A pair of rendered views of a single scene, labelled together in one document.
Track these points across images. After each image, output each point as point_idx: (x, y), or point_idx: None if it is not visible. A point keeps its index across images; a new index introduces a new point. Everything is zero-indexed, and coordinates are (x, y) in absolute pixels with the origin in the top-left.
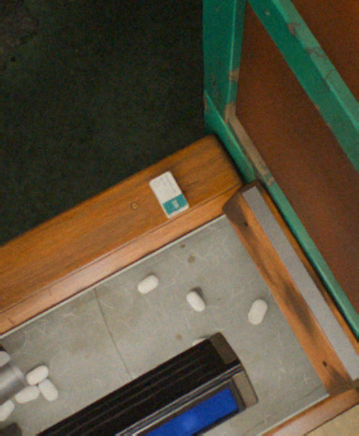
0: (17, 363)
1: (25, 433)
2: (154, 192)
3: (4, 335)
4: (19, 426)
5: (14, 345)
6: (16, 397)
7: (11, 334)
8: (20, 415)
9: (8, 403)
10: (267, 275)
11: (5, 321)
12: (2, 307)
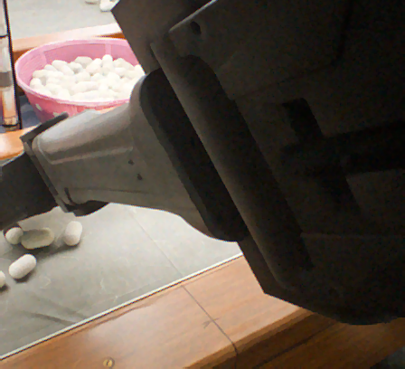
0: (1, 319)
1: (0, 253)
2: None
3: (17, 350)
4: (7, 260)
5: (3, 339)
6: (1, 273)
7: (5, 353)
8: (4, 269)
9: (13, 268)
10: None
11: (8, 358)
12: (6, 367)
